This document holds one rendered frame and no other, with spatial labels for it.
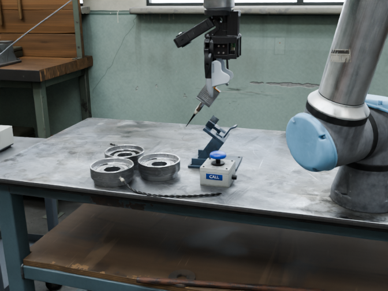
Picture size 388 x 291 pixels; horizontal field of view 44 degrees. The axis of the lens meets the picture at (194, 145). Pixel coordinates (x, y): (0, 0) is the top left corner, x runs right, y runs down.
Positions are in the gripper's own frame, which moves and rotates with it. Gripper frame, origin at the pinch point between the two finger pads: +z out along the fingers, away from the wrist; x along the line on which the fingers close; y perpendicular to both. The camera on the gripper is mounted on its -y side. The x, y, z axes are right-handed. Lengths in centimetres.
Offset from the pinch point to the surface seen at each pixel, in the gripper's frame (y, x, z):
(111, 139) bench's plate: -34.7, 14.2, 19.6
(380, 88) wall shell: 58, 146, 25
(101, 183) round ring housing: -21.7, -21.8, 18.7
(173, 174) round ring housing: -6.2, -14.0, 18.0
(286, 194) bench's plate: 21.1, -17.0, 19.6
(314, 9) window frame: 23, 139, -14
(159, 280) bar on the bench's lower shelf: -8.1, -21.6, 43.3
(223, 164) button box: 6.0, -13.0, 15.1
